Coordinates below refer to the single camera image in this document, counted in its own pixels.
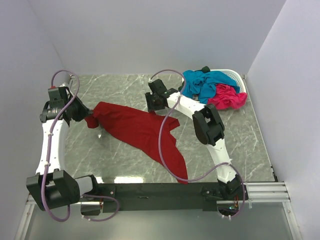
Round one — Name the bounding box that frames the red t-shirt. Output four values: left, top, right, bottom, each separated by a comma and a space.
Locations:
84, 101, 188, 179

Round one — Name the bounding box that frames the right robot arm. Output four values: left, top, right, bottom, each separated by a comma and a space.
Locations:
145, 79, 246, 200

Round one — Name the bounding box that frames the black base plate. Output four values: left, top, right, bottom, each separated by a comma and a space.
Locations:
80, 182, 249, 213

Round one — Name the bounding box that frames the white laundry basket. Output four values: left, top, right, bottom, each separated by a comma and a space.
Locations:
181, 68, 245, 101

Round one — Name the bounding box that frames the pink t-shirt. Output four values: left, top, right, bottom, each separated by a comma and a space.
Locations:
207, 84, 248, 110

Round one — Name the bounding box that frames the blue t-shirt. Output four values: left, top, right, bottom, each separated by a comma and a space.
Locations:
178, 69, 241, 105

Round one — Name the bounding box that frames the purple cable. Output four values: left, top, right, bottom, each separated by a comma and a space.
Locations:
148, 69, 247, 220
41, 69, 121, 223

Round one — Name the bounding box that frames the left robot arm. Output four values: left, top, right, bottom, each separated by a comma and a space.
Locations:
26, 84, 100, 211

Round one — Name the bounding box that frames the dark green garment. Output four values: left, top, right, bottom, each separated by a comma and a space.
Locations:
201, 66, 211, 73

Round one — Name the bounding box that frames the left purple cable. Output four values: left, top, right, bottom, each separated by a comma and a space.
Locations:
41, 69, 121, 223

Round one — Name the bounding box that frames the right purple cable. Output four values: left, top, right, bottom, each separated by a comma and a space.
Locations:
148, 69, 247, 220

